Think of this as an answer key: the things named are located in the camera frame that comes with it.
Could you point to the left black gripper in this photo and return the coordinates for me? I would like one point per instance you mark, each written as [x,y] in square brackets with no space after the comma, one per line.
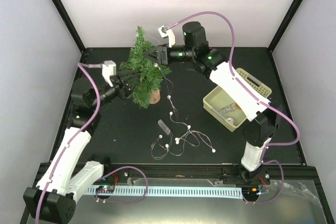
[121,84]

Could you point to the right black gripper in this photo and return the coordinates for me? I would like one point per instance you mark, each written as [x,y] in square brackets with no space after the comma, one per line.
[163,57]

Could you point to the small green christmas tree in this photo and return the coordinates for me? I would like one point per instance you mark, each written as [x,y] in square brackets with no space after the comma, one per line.
[150,76]

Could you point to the green plastic basket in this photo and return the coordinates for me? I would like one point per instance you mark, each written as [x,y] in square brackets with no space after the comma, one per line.
[223,108]

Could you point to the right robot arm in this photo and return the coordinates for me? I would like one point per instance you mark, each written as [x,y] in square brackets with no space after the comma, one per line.
[263,122]

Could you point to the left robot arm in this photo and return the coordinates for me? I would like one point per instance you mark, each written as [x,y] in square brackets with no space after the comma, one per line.
[56,194]

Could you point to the clear battery box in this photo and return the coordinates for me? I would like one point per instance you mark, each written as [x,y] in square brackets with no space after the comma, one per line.
[164,127]

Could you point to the small circuit board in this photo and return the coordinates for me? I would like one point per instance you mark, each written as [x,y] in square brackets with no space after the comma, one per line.
[106,189]

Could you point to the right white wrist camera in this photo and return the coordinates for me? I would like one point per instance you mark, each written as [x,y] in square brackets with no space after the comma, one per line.
[167,33]

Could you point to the black aluminium rail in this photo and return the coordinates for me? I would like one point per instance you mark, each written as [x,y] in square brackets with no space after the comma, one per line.
[229,174]

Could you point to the light blue slotted cable duct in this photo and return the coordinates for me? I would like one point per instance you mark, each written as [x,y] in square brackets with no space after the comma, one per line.
[171,191]

